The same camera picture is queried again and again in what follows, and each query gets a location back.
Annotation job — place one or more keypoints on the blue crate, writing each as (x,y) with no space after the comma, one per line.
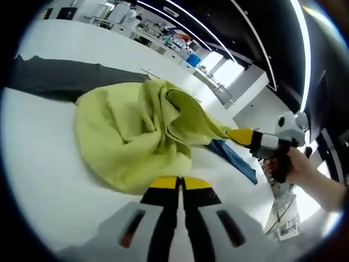
(193,60)

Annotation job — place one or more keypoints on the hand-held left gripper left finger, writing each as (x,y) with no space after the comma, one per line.
(161,218)

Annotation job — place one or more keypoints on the white flat strip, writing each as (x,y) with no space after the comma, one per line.
(152,73)

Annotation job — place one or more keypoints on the yellow and blue garment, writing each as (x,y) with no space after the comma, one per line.
(114,131)

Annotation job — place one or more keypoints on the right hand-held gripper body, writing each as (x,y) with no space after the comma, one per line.
(293,128)

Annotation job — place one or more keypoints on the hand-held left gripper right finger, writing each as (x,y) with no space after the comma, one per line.
(201,218)

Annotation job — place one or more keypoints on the person's right hand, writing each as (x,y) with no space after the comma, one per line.
(298,165)

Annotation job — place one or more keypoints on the ceiling light strip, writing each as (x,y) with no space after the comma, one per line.
(304,54)

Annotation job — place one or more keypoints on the white shelf counter row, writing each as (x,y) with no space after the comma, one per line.
(152,35)

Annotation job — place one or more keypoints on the dark grey garment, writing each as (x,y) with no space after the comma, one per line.
(54,76)

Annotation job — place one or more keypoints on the black hanging screen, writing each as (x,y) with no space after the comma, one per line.
(324,109)

